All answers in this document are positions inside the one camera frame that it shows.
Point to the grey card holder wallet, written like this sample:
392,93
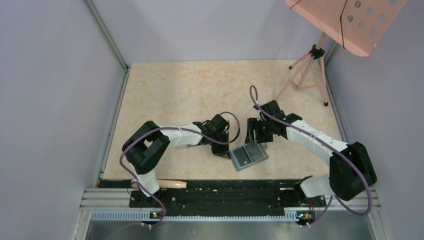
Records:
264,148

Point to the clear plastic card box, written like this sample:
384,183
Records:
187,146

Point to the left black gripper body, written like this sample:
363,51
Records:
219,149

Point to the pink music stand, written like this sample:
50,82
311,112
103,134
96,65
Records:
357,25

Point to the black VIP credit card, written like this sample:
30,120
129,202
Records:
255,152

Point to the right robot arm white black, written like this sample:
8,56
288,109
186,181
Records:
349,164

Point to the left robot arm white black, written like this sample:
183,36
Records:
144,149

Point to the beige cylindrical handle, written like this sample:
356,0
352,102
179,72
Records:
172,184

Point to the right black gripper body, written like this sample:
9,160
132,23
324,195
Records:
263,130

